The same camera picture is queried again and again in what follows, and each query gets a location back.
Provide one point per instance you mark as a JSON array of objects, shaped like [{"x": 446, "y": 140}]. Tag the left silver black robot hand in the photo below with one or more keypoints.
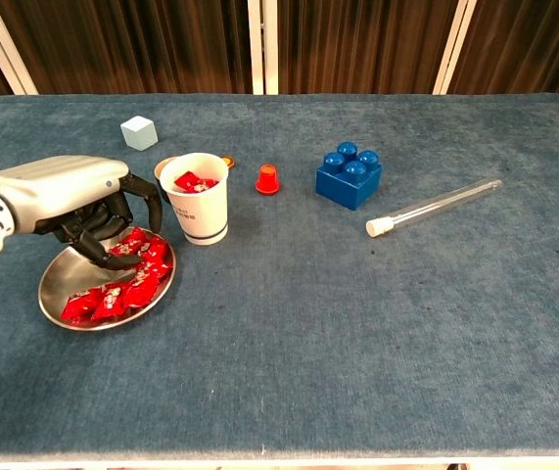
[{"x": 59, "y": 191}]

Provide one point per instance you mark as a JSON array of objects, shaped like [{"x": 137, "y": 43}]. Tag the small metal tin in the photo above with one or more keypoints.
[{"x": 161, "y": 169}]

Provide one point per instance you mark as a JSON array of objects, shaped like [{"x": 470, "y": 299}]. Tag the white paper cup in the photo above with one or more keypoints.
[{"x": 200, "y": 215}]

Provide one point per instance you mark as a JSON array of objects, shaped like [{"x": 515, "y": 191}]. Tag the metal bowl of red candies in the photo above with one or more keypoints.
[{"x": 63, "y": 279}]

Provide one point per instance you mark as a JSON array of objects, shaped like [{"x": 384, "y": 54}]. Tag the light blue cube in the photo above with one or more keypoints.
[{"x": 138, "y": 133}]

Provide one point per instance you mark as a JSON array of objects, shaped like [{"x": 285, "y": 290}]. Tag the small orange cap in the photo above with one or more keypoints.
[{"x": 230, "y": 161}]

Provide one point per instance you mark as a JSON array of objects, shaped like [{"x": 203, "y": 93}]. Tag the small red cap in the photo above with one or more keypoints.
[{"x": 266, "y": 182}]

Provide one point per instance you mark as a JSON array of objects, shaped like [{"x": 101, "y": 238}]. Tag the blue toy building brick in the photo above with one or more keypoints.
[{"x": 347, "y": 183}]

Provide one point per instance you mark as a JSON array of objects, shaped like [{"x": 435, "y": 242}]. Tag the blue felt table cover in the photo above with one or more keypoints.
[{"x": 308, "y": 343}]

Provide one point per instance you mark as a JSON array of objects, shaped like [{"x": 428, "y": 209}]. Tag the clear test tube white stopper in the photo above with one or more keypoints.
[{"x": 431, "y": 205}]

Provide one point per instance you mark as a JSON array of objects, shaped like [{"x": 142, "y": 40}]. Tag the white frame post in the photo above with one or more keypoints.
[
  {"x": 2, "y": 44},
  {"x": 257, "y": 44},
  {"x": 455, "y": 44}
]

